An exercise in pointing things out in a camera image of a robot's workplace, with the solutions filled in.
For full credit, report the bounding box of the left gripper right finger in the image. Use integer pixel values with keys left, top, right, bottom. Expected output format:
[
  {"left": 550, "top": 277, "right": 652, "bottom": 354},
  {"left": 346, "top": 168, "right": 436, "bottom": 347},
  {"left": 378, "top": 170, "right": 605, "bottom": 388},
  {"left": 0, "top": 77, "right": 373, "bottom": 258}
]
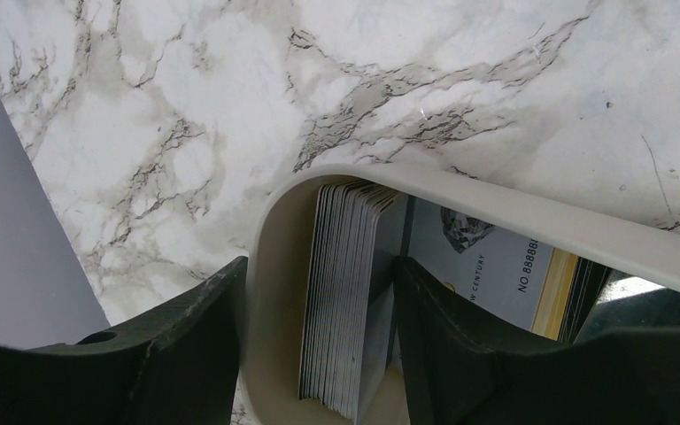
[{"left": 393, "top": 257, "right": 680, "bottom": 424}]

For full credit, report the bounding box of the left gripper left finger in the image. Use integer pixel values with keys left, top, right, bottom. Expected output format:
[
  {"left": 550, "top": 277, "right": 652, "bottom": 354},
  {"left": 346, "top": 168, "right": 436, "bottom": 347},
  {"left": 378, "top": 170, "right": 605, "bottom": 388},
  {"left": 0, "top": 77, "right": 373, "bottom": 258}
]
[{"left": 0, "top": 257, "right": 248, "bottom": 424}]

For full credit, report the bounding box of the white oblong plastic tray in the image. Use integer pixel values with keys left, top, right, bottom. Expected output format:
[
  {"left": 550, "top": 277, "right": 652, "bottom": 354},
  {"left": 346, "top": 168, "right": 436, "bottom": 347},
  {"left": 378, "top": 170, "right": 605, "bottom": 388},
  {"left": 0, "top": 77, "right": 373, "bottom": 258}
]
[{"left": 241, "top": 164, "right": 680, "bottom": 424}]

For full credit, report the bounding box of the stack of cards in tray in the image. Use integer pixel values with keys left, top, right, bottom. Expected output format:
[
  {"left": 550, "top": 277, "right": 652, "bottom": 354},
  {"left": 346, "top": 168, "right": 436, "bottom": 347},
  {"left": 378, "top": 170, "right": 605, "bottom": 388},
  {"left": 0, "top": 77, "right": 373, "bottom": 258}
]
[{"left": 297, "top": 178, "right": 614, "bottom": 425}]

